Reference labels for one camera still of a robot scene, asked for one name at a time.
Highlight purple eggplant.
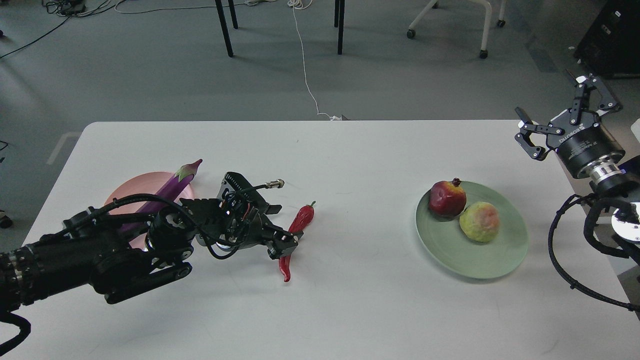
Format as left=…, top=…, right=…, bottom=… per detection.
left=137, top=159, right=202, bottom=214

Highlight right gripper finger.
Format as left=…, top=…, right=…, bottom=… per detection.
left=514, top=106, right=563, bottom=162
left=567, top=71, right=623, bottom=126

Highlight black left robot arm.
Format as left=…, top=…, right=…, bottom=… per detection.
left=1, top=172, right=306, bottom=354

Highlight white floor cable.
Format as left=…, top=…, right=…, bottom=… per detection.
left=287, top=0, right=348, bottom=122

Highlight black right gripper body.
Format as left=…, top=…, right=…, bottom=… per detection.
left=547, top=110, right=626, bottom=179

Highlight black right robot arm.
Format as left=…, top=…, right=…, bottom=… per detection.
left=514, top=73, right=639, bottom=312

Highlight red chili pepper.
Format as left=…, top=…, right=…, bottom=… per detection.
left=278, top=200, right=316, bottom=283

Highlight black floor cables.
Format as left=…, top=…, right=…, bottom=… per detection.
left=0, top=0, right=126, bottom=58

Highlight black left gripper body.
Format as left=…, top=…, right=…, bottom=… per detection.
left=180, top=172, right=271, bottom=251

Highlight green-yellow guava fruit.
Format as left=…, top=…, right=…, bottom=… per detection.
left=458, top=202, right=501, bottom=243

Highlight black table leg pair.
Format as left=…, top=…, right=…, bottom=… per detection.
left=333, top=0, right=346, bottom=55

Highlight white rolling chair base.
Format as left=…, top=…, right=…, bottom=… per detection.
left=406, top=0, right=509, bottom=60

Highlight pink plate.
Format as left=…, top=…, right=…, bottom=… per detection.
left=105, top=171, right=174, bottom=215

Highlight red pomegranate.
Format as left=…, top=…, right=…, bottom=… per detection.
left=428, top=177, right=467, bottom=218

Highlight black equipment case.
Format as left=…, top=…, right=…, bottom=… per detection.
left=573, top=0, right=640, bottom=78

